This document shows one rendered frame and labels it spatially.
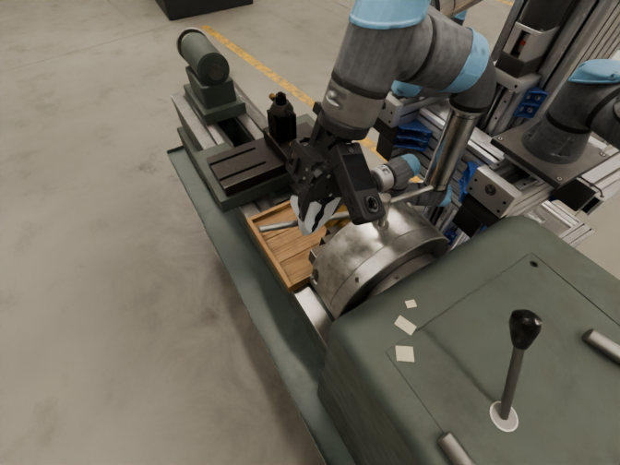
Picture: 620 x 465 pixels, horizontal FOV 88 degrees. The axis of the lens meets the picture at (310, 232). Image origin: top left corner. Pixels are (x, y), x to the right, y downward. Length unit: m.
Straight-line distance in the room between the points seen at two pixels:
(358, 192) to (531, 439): 0.39
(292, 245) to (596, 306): 0.74
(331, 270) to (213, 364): 1.29
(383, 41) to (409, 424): 0.47
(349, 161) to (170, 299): 1.77
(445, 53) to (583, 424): 0.51
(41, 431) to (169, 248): 1.07
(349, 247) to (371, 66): 0.37
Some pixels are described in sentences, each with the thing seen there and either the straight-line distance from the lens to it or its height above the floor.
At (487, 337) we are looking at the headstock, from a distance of 0.59.
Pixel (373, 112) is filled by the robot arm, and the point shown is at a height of 1.52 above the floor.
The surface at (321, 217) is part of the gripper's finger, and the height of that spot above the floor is 1.34.
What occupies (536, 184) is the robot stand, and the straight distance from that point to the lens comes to 1.12.
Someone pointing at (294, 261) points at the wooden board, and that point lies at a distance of 1.01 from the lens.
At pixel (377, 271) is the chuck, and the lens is 0.62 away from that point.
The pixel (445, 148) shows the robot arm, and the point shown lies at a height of 1.18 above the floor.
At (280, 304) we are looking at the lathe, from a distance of 1.32.
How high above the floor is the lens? 1.75
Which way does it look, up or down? 54 degrees down
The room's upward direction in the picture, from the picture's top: straight up
